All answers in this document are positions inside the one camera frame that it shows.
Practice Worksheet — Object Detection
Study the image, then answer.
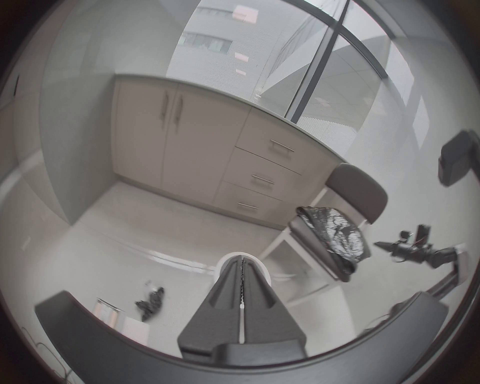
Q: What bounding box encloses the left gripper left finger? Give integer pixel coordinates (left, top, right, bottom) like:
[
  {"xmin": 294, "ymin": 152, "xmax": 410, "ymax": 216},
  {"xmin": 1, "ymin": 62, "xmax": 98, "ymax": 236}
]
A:
[{"xmin": 177, "ymin": 254, "xmax": 244, "ymax": 357}]

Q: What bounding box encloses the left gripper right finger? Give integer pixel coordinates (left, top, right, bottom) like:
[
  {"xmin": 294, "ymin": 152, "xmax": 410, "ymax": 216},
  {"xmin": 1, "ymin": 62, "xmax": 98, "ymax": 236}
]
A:
[{"xmin": 242, "ymin": 254, "xmax": 308, "ymax": 359}]

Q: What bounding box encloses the white trash bin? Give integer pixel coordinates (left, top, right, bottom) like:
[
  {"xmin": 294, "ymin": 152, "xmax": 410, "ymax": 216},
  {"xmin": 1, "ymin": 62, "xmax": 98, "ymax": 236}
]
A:
[{"xmin": 213, "ymin": 251, "xmax": 272, "ymax": 286}]

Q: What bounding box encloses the crumpled black plastic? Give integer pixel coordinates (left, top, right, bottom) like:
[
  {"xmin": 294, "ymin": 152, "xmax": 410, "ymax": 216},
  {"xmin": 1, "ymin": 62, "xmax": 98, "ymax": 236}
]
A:
[{"xmin": 135, "ymin": 287, "xmax": 166, "ymax": 322}]

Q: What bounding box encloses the grey padded white-legged chair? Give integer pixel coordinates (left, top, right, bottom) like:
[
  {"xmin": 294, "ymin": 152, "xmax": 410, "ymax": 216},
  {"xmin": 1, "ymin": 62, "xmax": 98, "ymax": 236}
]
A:
[{"xmin": 259, "ymin": 163, "xmax": 389, "ymax": 305}]

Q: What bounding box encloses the beige cabinet with drawers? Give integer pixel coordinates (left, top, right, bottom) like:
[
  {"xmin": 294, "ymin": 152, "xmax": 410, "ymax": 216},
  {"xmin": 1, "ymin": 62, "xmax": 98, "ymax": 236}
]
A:
[{"xmin": 112, "ymin": 74, "xmax": 347, "ymax": 229}]

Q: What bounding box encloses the window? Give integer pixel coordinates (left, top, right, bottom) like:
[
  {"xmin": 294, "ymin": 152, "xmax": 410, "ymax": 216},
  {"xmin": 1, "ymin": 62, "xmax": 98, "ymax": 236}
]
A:
[{"xmin": 167, "ymin": 0, "xmax": 432, "ymax": 151}]

